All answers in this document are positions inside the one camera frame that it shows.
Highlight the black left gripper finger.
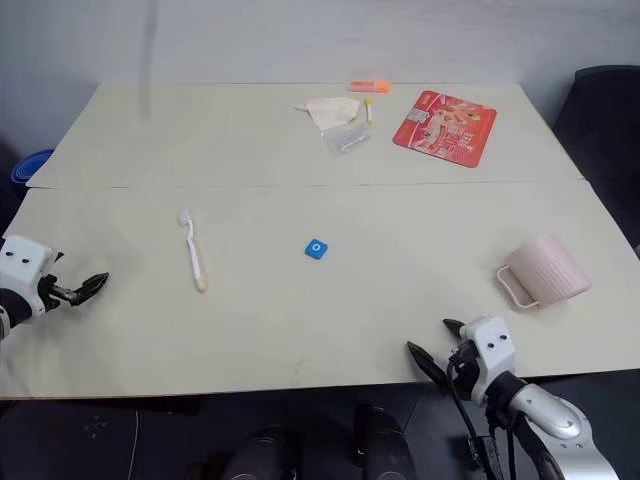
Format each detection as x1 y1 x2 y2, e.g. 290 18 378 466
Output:
73 285 104 308
79 272 110 294

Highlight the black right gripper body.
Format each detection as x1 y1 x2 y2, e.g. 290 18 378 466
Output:
446 341 484 402

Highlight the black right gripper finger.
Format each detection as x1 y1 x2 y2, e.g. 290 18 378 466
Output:
442 318 468 344
406 341 449 386

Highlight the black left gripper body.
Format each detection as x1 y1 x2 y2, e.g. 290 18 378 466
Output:
38 274 84 314

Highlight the dark rounded shape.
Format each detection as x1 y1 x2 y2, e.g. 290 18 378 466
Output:
218 423 302 480
351 402 419 480

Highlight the white toothbrush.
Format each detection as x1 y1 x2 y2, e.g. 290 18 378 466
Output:
176 207 209 295

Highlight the blue plastic basin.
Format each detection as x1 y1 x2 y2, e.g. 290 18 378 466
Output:
10 147 56 188

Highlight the dark case with cross mark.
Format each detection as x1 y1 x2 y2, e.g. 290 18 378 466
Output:
0 398 144 480

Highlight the small blue square block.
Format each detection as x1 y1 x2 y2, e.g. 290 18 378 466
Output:
301 237 330 263

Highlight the red snack packet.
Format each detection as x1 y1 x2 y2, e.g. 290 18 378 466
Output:
391 89 499 169

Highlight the clear plastic bag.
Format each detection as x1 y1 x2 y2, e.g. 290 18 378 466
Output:
319 120 373 160

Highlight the black chair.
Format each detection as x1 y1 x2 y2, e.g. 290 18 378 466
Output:
551 65 640 254

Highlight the white crumpled cloth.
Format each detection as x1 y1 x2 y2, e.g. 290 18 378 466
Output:
293 96 362 133

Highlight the orange and white marker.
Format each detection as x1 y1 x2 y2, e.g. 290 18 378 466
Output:
347 79 392 94

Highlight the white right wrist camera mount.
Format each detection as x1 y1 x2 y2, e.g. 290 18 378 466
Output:
458 315 517 404

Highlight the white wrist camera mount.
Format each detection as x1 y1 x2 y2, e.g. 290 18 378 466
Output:
458 315 517 404
0 234 57 317

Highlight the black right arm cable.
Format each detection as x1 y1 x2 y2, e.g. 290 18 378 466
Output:
446 358 519 480

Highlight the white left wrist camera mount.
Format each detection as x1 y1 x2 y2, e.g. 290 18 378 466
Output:
0 234 57 317

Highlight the pink ribbed cup with handle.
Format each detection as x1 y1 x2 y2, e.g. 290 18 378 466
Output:
495 235 593 313

